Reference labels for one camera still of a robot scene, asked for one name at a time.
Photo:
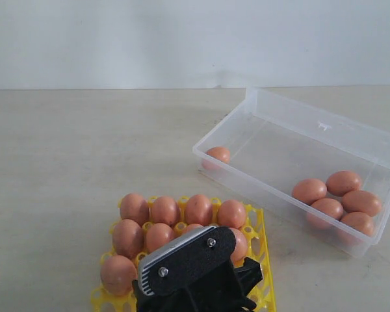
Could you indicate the brown egg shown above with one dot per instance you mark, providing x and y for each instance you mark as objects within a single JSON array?
[
  {"x": 362, "y": 201},
  {"x": 359, "y": 221},
  {"x": 117, "y": 274},
  {"x": 134, "y": 206},
  {"x": 241, "y": 246},
  {"x": 328, "y": 206},
  {"x": 231, "y": 214},
  {"x": 165, "y": 210},
  {"x": 128, "y": 238},
  {"x": 191, "y": 227},
  {"x": 342, "y": 182},
  {"x": 199, "y": 210},
  {"x": 309, "y": 191},
  {"x": 220, "y": 153},
  {"x": 158, "y": 235}
]

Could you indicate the clear plastic container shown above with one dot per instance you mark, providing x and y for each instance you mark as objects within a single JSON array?
[{"x": 275, "y": 142}]

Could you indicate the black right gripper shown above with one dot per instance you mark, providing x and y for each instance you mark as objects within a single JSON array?
[{"x": 226, "y": 288}]

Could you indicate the yellow plastic egg tray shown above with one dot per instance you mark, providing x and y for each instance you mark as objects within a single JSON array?
[{"x": 254, "y": 231}]

